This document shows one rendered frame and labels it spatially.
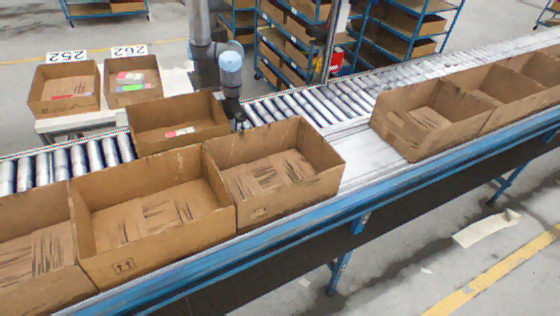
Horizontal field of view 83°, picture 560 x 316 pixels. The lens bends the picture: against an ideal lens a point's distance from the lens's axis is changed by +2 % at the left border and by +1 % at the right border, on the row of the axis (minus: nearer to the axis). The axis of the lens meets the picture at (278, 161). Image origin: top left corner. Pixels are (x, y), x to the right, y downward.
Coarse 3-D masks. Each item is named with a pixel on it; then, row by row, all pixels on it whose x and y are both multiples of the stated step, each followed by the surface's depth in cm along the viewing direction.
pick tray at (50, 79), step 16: (48, 64) 172; (64, 64) 175; (80, 64) 178; (96, 64) 178; (32, 80) 159; (48, 80) 177; (64, 80) 177; (80, 80) 178; (96, 80) 168; (32, 96) 154; (48, 96) 166; (80, 96) 153; (96, 96) 159; (32, 112) 150; (48, 112) 152; (64, 112) 155; (80, 112) 158
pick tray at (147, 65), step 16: (112, 64) 183; (128, 64) 187; (144, 64) 190; (112, 80) 181; (144, 80) 183; (160, 80) 168; (112, 96) 158; (128, 96) 161; (144, 96) 164; (160, 96) 167
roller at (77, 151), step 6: (72, 150) 140; (78, 150) 140; (72, 156) 138; (78, 156) 138; (84, 156) 142; (72, 162) 136; (78, 162) 135; (84, 162) 137; (72, 168) 134; (78, 168) 133; (84, 168) 134; (78, 174) 130
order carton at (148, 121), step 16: (176, 96) 147; (192, 96) 150; (208, 96) 154; (128, 112) 141; (144, 112) 145; (160, 112) 148; (176, 112) 152; (192, 112) 156; (208, 112) 160; (224, 112) 139; (144, 128) 150; (160, 128) 153; (176, 128) 155; (208, 128) 131; (224, 128) 134; (144, 144) 122; (160, 144) 125; (176, 144) 128; (192, 144) 132
